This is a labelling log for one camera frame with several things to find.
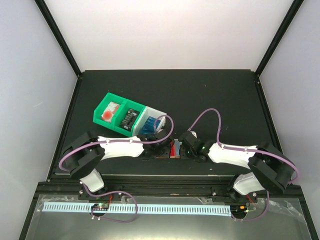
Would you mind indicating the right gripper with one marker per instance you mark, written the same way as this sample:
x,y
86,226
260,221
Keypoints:
x,y
182,147

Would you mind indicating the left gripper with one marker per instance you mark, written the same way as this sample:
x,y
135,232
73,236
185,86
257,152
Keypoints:
x,y
166,152

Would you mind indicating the brown leather card holder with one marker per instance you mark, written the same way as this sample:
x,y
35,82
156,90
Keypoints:
x,y
165,152

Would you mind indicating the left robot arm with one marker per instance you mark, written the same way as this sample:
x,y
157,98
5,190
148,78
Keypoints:
x,y
82,157

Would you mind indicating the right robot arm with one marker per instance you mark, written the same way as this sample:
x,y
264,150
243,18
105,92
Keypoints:
x,y
269,169

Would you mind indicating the blue cards stack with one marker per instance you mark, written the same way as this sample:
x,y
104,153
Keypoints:
x,y
150,126

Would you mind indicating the black cards stack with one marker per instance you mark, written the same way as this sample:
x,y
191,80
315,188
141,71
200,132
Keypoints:
x,y
129,119

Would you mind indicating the red white cards stack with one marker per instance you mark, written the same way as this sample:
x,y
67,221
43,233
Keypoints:
x,y
110,111

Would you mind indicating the white storage bin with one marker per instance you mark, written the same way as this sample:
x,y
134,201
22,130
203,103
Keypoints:
x,y
146,112

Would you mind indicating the green double storage bin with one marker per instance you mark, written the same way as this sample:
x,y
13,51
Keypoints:
x,y
114,123

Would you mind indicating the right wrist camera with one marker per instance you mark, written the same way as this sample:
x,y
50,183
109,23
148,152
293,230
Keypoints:
x,y
193,133

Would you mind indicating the white slotted cable duct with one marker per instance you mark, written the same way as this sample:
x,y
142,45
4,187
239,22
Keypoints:
x,y
119,208

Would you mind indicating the black frame post right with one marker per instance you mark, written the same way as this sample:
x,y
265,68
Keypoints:
x,y
282,29

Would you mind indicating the black frame post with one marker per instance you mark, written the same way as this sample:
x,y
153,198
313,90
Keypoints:
x,y
48,17
282,29

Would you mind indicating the black frame post left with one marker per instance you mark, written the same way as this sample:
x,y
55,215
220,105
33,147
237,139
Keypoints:
x,y
48,17

